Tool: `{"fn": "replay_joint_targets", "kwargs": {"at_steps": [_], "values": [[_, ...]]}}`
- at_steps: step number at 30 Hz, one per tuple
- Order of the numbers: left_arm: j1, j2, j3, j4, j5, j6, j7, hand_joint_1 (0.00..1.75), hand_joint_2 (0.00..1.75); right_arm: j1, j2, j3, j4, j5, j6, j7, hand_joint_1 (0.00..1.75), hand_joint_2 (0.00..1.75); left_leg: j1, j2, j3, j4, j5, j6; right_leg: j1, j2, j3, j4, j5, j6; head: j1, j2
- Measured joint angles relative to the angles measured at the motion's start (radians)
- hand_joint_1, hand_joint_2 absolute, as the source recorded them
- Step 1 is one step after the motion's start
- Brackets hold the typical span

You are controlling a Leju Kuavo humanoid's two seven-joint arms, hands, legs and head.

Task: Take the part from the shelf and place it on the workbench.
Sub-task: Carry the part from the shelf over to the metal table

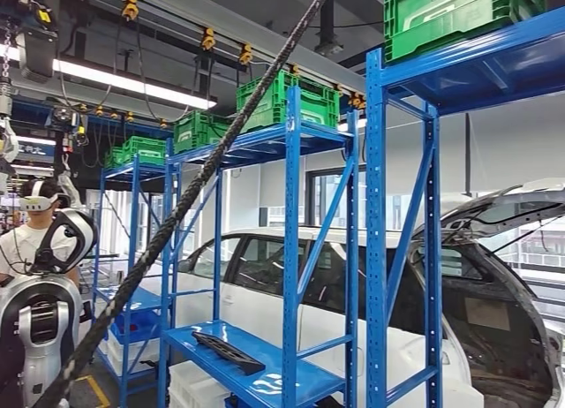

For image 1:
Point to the long black plastic part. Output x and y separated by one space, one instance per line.
229 352

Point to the long ceiling light bar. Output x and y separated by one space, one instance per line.
132 85
353 124

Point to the white car body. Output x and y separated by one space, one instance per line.
256 312

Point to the white plastic bin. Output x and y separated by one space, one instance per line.
189 388
141 358

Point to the blue plastic bin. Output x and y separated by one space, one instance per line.
136 329

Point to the white car tailgate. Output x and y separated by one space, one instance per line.
485 209

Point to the black overhead trolley unit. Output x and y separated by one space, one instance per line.
66 118

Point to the white VR headset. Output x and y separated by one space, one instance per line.
37 202

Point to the blue sign with white letters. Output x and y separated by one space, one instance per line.
33 149

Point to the person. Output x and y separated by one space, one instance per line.
17 247

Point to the black overhead hoist unit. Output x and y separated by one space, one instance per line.
37 48

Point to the white and black humanoid robot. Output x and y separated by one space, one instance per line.
39 358

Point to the grey overhead rail beam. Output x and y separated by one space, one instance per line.
265 40

